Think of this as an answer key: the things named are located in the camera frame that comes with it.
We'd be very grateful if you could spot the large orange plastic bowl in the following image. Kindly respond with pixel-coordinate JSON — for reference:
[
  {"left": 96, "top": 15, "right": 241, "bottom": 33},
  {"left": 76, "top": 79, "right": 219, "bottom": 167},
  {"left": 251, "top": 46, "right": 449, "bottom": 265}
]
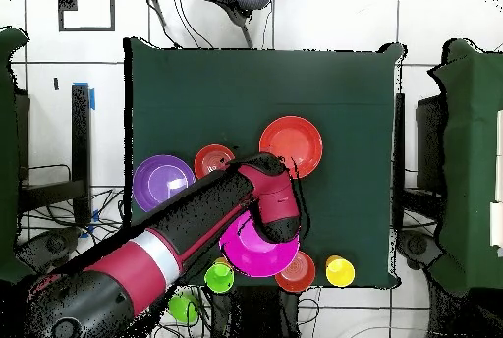
[{"left": 258, "top": 115, "right": 324, "bottom": 181}]

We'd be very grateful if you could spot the large pink plastic bowl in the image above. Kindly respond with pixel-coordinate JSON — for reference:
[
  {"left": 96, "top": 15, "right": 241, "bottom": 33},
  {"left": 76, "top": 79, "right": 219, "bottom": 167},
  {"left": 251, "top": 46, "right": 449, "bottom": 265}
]
[{"left": 218, "top": 209, "right": 301, "bottom": 279}]

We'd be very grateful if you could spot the green plastic cup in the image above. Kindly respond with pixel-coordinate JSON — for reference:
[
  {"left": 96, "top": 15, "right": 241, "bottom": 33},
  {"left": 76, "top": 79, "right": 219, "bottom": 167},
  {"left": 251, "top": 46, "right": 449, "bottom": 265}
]
[{"left": 203, "top": 260, "right": 236, "bottom": 295}]

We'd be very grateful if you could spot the small orange plastic bowl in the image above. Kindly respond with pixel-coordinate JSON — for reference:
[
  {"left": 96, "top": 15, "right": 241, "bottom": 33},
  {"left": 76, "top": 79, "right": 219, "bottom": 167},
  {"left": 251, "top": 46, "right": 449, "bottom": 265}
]
[
  {"left": 274, "top": 250, "right": 317, "bottom": 294},
  {"left": 193, "top": 143, "right": 236, "bottom": 181}
]

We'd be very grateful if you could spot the dark green tablecloth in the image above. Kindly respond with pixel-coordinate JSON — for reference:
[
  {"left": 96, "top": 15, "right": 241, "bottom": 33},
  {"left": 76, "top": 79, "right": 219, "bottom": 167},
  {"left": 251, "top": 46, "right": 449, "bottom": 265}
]
[
  {"left": 426, "top": 37, "right": 503, "bottom": 298},
  {"left": 0, "top": 26, "right": 37, "bottom": 286},
  {"left": 123, "top": 36, "right": 408, "bottom": 290}
]

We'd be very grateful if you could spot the purple plastic bowl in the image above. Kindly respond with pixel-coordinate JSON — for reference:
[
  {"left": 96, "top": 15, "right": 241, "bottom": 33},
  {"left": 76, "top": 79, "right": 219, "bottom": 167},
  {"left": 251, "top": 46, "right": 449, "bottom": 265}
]
[{"left": 132, "top": 153, "right": 196, "bottom": 214}]

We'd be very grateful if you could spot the green round object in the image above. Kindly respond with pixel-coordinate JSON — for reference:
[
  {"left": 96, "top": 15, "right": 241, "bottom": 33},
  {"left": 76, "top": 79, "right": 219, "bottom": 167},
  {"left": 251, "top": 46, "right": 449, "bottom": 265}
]
[{"left": 167, "top": 293, "right": 200, "bottom": 324}]

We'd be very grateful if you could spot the blue tape strip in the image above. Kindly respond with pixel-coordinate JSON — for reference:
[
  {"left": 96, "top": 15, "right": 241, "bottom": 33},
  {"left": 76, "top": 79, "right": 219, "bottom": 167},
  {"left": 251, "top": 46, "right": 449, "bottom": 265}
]
[{"left": 73, "top": 81, "right": 96, "bottom": 112}]

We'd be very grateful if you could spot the black stand base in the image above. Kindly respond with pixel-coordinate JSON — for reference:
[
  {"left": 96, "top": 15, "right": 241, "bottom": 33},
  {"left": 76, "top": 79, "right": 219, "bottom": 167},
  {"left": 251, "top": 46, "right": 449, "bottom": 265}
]
[
  {"left": 395, "top": 230, "right": 446, "bottom": 272},
  {"left": 15, "top": 226, "right": 82, "bottom": 274}
]

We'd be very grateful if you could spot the tangle of black cables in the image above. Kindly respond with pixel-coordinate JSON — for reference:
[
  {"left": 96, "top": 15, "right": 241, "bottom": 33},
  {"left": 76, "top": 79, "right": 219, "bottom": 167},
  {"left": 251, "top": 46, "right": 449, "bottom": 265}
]
[{"left": 23, "top": 186, "right": 213, "bottom": 338}]

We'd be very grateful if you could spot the black metal frame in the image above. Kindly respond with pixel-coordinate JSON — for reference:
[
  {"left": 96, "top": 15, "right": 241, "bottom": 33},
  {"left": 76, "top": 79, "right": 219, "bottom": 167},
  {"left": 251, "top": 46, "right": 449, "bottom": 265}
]
[{"left": 17, "top": 84, "right": 93, "bottom": 226}]

